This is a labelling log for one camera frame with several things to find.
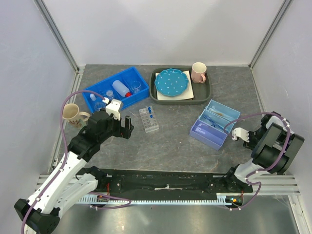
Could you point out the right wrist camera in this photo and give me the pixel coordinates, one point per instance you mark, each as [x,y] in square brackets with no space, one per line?
[240,133]

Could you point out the clear glass stoppered bottle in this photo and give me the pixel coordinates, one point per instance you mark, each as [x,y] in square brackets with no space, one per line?
[110,94]

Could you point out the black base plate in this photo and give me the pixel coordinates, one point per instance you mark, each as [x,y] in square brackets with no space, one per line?
[157,184]

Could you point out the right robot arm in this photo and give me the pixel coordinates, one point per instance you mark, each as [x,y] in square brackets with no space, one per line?
[274,146]

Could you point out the blue polka dot plate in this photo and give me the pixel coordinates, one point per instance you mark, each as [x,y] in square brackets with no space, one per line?
[171,82]

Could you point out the slotted cable duct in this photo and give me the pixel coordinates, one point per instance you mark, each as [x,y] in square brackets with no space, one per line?
[97,200]

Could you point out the pink ceramic mug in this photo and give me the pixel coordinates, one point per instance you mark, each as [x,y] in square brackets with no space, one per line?
[198,72]

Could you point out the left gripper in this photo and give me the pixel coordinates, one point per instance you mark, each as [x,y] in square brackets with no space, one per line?
[122,131]

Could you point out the clear glass beaker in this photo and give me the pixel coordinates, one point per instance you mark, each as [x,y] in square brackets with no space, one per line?
[136,86]

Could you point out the clear test tube rack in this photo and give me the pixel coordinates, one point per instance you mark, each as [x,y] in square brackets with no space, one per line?
[149,124]

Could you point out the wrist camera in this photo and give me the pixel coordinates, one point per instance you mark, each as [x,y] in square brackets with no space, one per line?
[113,108]
[240,133]

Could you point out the dark green plastic tray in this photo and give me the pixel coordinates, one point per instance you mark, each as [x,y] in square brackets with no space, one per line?
[201,91]

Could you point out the white plastic wash bottle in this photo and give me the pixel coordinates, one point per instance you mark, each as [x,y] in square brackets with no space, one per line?
[121,89]

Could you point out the brown test tube brush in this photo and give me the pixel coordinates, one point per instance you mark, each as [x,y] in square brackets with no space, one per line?
[225,116]

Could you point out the clear round glass flask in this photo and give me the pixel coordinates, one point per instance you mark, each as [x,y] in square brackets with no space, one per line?
[97,102]

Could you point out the white square plate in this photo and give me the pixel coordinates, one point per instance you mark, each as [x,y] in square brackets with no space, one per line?
[188,94]

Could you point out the blue safety glasses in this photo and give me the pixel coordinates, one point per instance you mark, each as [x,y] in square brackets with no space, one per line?
[214,122]

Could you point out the purple blue drawer organizer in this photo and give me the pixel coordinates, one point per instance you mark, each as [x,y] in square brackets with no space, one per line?
[204,132]

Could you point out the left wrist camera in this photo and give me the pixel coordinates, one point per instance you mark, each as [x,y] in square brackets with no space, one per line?
[113,108]

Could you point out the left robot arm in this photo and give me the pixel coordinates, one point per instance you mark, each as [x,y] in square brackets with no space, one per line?
[43,210]

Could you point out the beige floral mug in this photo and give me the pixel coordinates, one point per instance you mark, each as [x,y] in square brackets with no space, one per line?
[73,115]

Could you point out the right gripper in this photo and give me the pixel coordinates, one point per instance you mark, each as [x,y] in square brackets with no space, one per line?
[251,145]

